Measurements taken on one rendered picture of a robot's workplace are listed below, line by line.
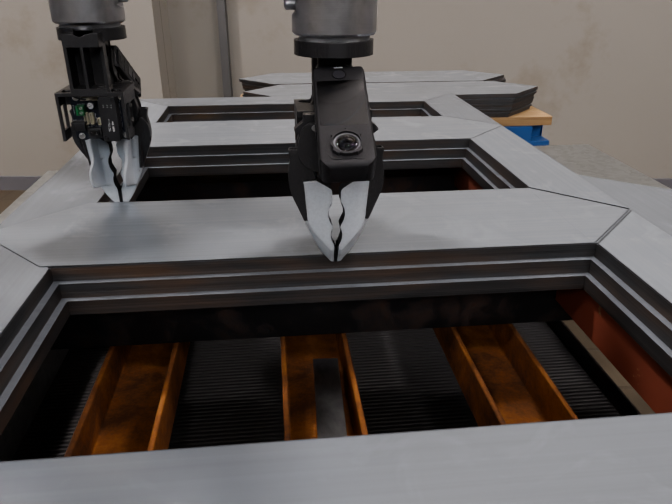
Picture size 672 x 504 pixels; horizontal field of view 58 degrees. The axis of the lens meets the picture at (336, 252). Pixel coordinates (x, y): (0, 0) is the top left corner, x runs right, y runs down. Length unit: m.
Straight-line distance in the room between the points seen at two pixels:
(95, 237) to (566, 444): 0.51
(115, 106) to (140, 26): 2.44
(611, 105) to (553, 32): 0.51
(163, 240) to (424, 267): 0.28
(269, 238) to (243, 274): 0.06
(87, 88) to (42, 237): 0.17
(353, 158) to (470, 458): 0.23
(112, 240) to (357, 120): 0.31
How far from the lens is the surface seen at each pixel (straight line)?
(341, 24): 0.53
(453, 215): 0.73
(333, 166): 0.47
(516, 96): 1.61
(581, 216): 0.77
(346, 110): 0.51
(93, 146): 0.77
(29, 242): 0.72
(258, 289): 0.62
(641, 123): 3.69
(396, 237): 0.66
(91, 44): 0.70
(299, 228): 0.68
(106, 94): 0.70
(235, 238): 0.66
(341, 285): 0.62
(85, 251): 0.67
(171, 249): 0.65
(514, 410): 0.72
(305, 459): 0.38
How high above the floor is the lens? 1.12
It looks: 25 degrees down
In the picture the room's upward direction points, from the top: straight up
